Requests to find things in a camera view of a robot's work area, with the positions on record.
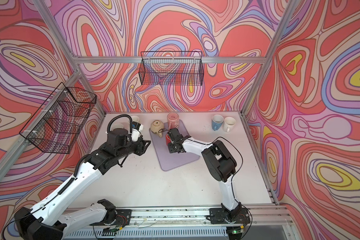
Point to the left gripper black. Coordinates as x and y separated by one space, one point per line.
141 147

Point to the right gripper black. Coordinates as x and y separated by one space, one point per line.
171 150

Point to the red mug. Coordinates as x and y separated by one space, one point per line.
168 139

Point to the light green mug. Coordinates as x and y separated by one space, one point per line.
135 119

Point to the blue floral mug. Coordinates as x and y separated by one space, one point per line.
217 122

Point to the white mug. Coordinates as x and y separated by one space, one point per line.
229 124

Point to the lavender mug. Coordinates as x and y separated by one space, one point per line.
116 126

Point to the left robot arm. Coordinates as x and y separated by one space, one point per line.
46 219

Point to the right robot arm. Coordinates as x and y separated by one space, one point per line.
222 167

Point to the pink patterned mug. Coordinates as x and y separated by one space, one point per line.
173 120

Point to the lavender tray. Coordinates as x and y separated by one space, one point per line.
169 161

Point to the beige ceramic teapot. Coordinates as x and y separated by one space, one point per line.
157 127

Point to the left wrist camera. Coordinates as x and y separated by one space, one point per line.
136 131

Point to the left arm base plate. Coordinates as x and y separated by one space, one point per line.
120 217

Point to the black wire basket back wall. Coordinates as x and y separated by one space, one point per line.
171 68

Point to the black wire basket wall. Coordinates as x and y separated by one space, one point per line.
61 121
171 68

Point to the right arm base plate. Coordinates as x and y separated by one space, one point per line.
222 216

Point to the black wire basket left wall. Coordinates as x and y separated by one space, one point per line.
61 121

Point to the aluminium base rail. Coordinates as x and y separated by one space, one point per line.
267 223

